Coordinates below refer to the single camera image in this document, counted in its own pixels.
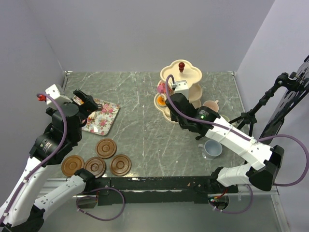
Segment light green teacup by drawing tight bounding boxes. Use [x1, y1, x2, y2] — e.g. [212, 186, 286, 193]
[220, 115, 231, 124]

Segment light blue mug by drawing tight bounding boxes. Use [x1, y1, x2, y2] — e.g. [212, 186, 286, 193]
[198, 140, 223, 160]

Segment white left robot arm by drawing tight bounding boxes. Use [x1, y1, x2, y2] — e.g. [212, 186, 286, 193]
[0, 88, 98, 232]

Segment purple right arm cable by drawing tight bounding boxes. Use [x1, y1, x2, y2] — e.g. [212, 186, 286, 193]
[164, 74, 309, 215]

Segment brown wooden coaster upper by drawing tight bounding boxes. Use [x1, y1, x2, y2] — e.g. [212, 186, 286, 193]
[95, 139, 117, 159]

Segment orange toy tart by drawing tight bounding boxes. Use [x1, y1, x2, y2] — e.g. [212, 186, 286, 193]
[156, 96, 166, 107]

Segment brown wooden coaster far left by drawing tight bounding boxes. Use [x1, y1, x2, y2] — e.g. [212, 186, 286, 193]
[61, 155, 84, 177]

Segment black tripod stand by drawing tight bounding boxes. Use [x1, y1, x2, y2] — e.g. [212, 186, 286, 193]
[229, 72, 296, 136]

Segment brown wooden coaster middle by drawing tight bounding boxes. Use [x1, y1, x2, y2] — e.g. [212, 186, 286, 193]
[84, 157, 106, 178]

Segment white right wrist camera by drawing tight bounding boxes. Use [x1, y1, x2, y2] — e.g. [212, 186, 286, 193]
[172, 80, 189, 99]

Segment brown wooden coaster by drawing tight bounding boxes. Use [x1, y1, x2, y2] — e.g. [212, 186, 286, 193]
[61, 155, 84, 177]
[110, 154, 132, 176]
[95, 139, 117, 159]
[84, 157, 106, 178]

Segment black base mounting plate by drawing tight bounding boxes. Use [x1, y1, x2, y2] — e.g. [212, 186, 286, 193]
[84, 176, 239, 206]

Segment brown wooden coaster right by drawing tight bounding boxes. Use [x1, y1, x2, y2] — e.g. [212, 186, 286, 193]
[110, 154, 132, 176]

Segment cream three-tier cake stand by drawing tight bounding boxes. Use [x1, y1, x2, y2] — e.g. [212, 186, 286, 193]
[154, 59, 202, 124]

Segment pink teacup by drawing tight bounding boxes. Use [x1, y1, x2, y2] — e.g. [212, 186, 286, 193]
[202, 100, 219, 112]

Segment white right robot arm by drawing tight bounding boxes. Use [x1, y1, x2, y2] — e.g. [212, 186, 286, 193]
[165, 93, 284, 193]

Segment pink toy cake slice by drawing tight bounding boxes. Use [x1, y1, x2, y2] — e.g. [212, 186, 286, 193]
[157, 83, 166, 94]

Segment floral serving tray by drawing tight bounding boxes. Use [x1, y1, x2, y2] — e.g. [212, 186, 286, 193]
[82, 98, 120, 136]

